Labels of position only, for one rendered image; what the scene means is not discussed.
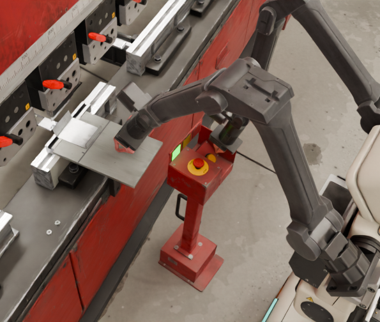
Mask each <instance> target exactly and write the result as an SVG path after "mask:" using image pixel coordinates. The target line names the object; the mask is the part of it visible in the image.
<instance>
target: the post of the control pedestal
mask: <svg viewBox="0 0 380 322"><path fill-rule="evenodd" d="M203 207H204V206H202V205H200V204H199V203H197V202H195V201H194V200H192V199H191V198H189V197H187V202H186V211H185V220H184V225H183V234H182V239H181V247H182V248H183V249H185V250H186V251H188V252H191V251H192V250H193V248H194V247H195V246H196V243H197V237H198V234H199V227H200V223H201V217H202V211H203Z"/></svg>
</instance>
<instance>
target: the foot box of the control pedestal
mask: <svg viewBox="0 0 380 322"><path fill-rule="evenodd" d="M183 225H184V223H181V225H180V226H179V227H178V228H177V229H176V231H175V232H174V233H173V234H172V236H171V237H170V238H169V239H168V240H167V242H166V243H165V244H164V246H163V247H162V248H161V249H160V260H159V261H158V264H160V265H162V266H163V267H164V268H166V269H168V271H170V272H172V273H173V274H175V275H176V276H178V277H179V278H181V279H182V280H184V281H185V282H187V283H188V284H190V285H191V286H192V287H194V288H195V289H197V290H198V291H200V292H203V291H204V290H205V288H206V286H207V285H208V284H209V282H210V281H211V280H212V278H213V277H214V275H215V274H216V272H217V271H218V270H219V268H220V267H221V265H222V264H223V263H224V258H222V257H220V256H219V255H217V254H216V253H215V251H216V248H217V244H215V243H213V242H212V241H210V240H209V239H207V238H205V237H204V236H203V235H201V234H198V237H197V240H198V241H200V242H201V243H203V245H202V247H201V248H200V249H199V250H198V252H197V253H196V255H195V256H194V257H193V258H192V260H190V259H189V258H187V257H186V256H184V255H183V254H181V253H180V252H178V251H177V250H175V249H174V246H175V245H176V244H177V242H179V240H180V239H181V237H182V234H183Z"/></svg>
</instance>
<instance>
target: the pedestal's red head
mask: <svg viewBox="0 0 380 322"><path fill-rule="evenodd" d="M199 123H201V126H200V131H199V132H198V133H199V137H198V142H197V144H196V145H195V147H194V148H193V149H190V148H189V147H187V146H185V147H184V148H183V150H182V143H183V141H184V140H185V137H186V136H187V135H188V134H190V133H191V136H190V141H191V140H192V132H193V130H194V129H195V127H196V126H197V125H198V124H199ZM211 133H212V130H210V129H209V128H207V127H205V126H203V125H202V119H200V120H199V121H198V123H197V124H196V125H195V126H194V127H193V128H192V129H191V130H190V131H189V132H188V133H187V134H186V135H185V136H184V138H182V140H180V141H179V142H178V144H177V145H176V146H175V147H174V148H173V149H172V150H171V151H170V152H169V165H168V171H167V184H168V185H170V186H171V187H173V188H175V189H176V190H178V191H179V192H181V193H182V194H184V195H186V196H187V197H189V198H191V199H192V200H194V201H195V202H197V203H199V204H200V205H202V206H204V205H205V203H206V202H207V201H208V199H209V198H210V197H211V196H212V195H213V193H214V192H215V190H216V189H217V188H218V186H220V184H221V183H222V182H223V181H224V180H225V178H226V177H227V176H228V175H229V173H230V172H231V171H232V167H233V163H234V159H235V156H236V152H237V150H236V151H235V153H234V154H233V155H232V154H231V152H230V151H229V150H226V151H225V152H224V153H215V147H214V145H213V144H214V143H212V142H211V141H210V140H209V135H210V134H211ZM180 144H181V147H180V153H179V154H178V155H177V156H176V158H175V159H174V160H173V161H171V160H172V152H173V151H174V150H175V149H176V147H177V146H178V145H180ZM208 153H211V154H213V155H214V156H215V158H216V162H215V163H214V162H213V161H211V160H209V159H208V158H206V157H205V156H206V154H208ZM195 158H201V159H203V160H204V161H205V162H206V163H207V164H208V171H207V173H206V174H203V175H200V176H197V175H194V174H192V173H191V172H190V171H189V170H188V163H189V161H191V160H193V159H195Z"/></svg>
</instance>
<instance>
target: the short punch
mask: <svg viewBox="0 0 380 322"><path fill-rule="evenodd" d="M72 96H73V90H72V91H71V92H70V94H69V95H68V96H67V97H66V98H65V99H64V100H63V101H62V102H61V104H60V105H59V106H58V107H57V108H56V110H54V111H48V110H46V111H47V115H48V116H50V119H51V121H53V120H54V118H55V117H56V116H57V115H58V114H59V113H60V112H61V111H62V109H63V108H64V107H65V106H66V105H67V103H68V102H69V101H70V100H71V99H72Z"/></svg>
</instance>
